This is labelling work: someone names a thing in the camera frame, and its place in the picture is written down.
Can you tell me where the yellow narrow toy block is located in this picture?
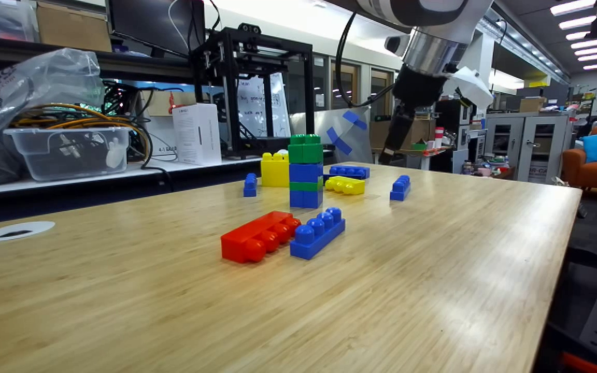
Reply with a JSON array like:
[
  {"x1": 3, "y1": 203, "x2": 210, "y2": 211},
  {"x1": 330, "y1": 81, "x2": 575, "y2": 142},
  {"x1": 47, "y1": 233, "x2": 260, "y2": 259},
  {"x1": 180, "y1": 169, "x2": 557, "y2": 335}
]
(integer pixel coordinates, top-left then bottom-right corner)
[{"x1": 260, "y1": 150, "x2": 293, "y2": 191}]

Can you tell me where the clear plastic storage bin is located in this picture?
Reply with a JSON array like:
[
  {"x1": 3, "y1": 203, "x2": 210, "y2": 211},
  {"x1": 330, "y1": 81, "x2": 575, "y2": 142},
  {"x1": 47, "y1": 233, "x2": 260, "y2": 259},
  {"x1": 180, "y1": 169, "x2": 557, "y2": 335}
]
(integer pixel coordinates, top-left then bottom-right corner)
[{"x1": 3, "y1": 124, "x2": 137, "y2": 184}]

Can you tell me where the clear panel with blue tape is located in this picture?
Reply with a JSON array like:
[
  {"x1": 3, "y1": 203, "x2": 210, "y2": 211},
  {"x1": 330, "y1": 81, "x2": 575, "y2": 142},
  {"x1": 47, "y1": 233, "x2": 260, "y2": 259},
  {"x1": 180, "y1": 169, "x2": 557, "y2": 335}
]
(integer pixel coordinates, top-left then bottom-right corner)
[{"x1": 313, "y1": 105, "x2": 376, "y2": 167}]

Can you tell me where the red four-stud toy block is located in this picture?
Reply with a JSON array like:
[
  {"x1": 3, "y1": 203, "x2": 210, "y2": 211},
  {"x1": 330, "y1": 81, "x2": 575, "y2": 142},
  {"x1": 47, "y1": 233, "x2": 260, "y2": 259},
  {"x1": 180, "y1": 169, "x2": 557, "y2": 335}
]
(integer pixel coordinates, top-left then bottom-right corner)
[{"x1": 219, "y1": 210, "x2": 303, "y2": 266}]

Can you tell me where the white cardboard box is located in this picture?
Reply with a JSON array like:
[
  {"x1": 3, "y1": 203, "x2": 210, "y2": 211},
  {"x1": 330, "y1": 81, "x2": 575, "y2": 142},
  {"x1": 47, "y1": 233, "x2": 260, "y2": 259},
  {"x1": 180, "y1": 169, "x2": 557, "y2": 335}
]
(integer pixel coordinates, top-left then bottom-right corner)
[{"x1": 169, "y1": 101, "x2": 223, "y2": 169}]

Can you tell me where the blue four-stud toy block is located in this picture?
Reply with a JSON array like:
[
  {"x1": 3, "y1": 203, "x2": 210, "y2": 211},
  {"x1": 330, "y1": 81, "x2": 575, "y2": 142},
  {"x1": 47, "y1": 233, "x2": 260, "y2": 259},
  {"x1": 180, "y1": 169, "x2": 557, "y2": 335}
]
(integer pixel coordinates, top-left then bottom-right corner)
[
  {"x1": 387, "y1": 172, "x2": 415, "y2": 203},
  {"x1": 288, "y1": 206, "x2": 348, "y2": 264},
  {"x1": 328, "y1": 162, "x2": 374, "y2": 182},
  {"x1": 240, "y1": 170, "x2": 262, "y2": 199}
]

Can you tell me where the white round table grommet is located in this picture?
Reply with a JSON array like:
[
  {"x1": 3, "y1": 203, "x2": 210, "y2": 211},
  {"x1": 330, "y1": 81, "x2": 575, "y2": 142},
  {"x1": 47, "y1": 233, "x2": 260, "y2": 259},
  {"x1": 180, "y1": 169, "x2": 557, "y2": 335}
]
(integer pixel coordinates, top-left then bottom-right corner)
[{"x1": 0, "y1": 220, "x2": 58, "y2": 245}]

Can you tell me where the brown cardboard box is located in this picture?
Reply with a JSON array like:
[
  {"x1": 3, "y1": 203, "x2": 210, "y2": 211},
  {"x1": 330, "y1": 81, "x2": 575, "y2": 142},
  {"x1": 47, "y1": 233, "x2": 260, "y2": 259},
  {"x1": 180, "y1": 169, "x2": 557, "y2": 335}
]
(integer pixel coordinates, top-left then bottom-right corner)
[{"x1": 35, "y1": 0, "x2": 116, "y2": 55}]

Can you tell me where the grey metal cabinet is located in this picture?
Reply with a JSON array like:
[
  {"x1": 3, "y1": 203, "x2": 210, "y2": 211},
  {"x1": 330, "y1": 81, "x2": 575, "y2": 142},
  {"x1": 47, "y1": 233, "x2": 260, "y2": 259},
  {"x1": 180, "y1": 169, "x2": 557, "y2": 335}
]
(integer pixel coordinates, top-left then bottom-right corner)
[{"x1": 482, "y1": 110, "x2": 568, "y2": 184}]

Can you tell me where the white side bench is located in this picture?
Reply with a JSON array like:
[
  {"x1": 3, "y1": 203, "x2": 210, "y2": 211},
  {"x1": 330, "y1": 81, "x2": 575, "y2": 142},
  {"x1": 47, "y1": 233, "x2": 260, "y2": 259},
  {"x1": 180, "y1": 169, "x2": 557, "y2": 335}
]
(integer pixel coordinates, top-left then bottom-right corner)
[{"x1": 0, "y1": 156, "x2": 265, "y2": 203}]

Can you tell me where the black bench cable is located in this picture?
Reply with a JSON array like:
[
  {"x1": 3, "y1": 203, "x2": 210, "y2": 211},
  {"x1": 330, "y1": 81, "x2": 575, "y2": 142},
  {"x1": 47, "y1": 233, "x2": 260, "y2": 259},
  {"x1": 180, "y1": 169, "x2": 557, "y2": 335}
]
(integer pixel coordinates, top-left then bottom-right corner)
[{"x1": 130, "y1": 88, "x2": 171, "y2": 191}]

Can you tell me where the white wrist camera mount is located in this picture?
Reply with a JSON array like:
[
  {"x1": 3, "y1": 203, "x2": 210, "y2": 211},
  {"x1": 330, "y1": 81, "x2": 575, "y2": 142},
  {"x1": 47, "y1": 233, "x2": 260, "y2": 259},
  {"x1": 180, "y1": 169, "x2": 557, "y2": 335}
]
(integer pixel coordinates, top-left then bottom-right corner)
[{"x1": 441, "y1": 64, "x2": 496, "y2": 114}]

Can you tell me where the black and red chair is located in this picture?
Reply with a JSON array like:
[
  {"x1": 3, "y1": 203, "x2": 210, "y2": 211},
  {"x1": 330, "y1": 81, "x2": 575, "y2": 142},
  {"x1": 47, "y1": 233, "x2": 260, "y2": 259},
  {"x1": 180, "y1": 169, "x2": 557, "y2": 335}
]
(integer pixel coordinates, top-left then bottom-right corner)
[{"x1": 531, "y1": 245, "x2": 597, "y2": 373}]

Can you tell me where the black monitor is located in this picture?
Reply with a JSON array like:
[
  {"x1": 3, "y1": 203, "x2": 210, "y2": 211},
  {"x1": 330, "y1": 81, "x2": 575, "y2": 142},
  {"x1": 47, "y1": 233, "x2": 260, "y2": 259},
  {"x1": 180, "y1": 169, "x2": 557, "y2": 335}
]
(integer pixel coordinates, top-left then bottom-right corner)
[{"x1": 106, "y1": 0, "x2": 210, "y2": 62}]

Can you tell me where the orange sofa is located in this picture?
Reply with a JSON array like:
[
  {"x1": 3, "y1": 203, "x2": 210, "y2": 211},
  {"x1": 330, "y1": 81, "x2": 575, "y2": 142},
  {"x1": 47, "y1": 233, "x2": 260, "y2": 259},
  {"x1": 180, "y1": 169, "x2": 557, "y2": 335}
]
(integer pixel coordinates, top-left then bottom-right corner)
[{"x1": 560, "y1": 123, "x2": 597, "y2": 197}]

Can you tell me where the yellow wide toy block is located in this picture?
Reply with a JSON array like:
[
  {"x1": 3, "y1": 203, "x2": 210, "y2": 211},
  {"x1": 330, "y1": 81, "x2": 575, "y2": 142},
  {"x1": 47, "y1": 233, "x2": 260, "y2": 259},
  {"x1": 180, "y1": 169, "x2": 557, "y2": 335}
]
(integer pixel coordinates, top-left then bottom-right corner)
[{"x1": 323, "y1": 174, "x2": 368, "y2": 199}]

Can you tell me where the clear plastic bag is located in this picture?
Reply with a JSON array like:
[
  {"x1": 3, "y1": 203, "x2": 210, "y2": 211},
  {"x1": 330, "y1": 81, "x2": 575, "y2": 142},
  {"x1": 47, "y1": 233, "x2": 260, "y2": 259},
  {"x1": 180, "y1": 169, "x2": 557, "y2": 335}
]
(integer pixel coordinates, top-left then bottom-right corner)
[{"x1": 0, "y1": 46, "x2": 108, "y2": 191}]

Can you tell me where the black metal rack frame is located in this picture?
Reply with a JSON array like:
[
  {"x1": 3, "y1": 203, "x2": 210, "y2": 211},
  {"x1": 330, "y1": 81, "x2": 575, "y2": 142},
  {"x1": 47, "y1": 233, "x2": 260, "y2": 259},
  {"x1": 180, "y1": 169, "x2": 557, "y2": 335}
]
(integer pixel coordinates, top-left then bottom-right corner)
[{"x1": 189, "y1": 26, "x2": 319, "y2": 160}]

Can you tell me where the blue stack base block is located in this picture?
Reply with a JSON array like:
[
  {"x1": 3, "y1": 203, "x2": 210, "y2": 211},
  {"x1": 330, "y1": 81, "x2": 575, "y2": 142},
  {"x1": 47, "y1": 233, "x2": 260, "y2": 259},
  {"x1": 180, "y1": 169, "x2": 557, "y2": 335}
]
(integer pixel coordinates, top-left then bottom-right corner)
[{"x1": 288, "y1": 188, "x2": 325, "y2": 211}]

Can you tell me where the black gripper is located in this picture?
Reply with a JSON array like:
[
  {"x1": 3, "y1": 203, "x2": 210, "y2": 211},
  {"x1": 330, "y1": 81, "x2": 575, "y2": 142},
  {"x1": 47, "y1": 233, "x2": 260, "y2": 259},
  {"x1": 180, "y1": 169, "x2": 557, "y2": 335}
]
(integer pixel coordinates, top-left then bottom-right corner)
[{"x1": 382, "y1": 64, "x2": 449, "y2": 156}]

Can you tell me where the thin green stack block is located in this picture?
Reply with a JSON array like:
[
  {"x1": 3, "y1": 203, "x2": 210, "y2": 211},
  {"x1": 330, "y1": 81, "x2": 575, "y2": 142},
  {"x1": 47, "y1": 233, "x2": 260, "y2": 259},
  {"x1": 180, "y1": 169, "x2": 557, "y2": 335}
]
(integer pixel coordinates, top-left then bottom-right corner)
[{"x1": 288, "y1": 179, "x2": 325, "y2": 195}]

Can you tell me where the blue square four-stud block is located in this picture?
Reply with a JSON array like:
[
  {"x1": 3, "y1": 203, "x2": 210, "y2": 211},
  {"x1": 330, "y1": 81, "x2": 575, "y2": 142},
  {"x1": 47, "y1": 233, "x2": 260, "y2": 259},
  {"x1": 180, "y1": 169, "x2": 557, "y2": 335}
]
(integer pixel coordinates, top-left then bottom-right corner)
[{"x1": 288, "y1": 160, "x2": 325, "y2": 186}]

